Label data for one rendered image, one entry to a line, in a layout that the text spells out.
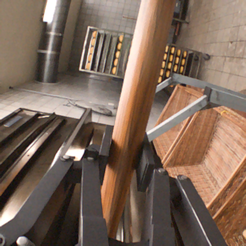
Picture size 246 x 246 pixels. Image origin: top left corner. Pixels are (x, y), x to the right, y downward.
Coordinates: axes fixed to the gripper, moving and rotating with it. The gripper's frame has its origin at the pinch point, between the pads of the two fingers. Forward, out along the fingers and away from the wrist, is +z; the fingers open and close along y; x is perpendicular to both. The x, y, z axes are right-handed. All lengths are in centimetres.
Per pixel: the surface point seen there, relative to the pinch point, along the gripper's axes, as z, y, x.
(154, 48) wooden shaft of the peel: -0.9, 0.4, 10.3
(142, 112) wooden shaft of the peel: -0.9, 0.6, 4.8
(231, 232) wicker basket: 28, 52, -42
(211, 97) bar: 37.2, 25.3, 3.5
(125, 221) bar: 6.5, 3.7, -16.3
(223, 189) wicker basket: 34, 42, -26
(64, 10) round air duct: 295, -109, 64
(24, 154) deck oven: 77, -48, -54
